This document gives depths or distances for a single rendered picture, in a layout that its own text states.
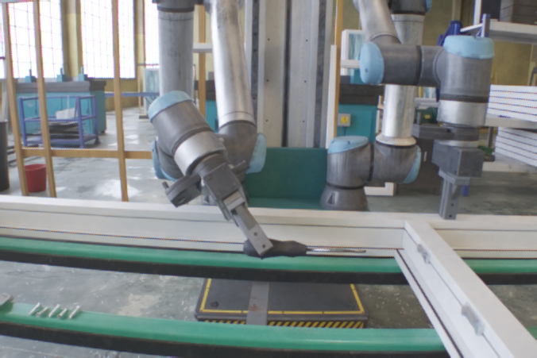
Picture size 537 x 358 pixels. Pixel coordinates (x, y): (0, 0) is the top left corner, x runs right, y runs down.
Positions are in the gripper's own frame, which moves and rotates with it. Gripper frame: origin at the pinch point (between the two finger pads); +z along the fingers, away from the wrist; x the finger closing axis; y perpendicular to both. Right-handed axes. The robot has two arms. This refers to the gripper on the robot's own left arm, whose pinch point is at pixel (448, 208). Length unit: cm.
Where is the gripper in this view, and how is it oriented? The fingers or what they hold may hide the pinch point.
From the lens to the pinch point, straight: 81.8
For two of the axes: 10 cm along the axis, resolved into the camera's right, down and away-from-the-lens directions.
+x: 0.5, -2.6, 9.7
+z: -0.2, 9.7, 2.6
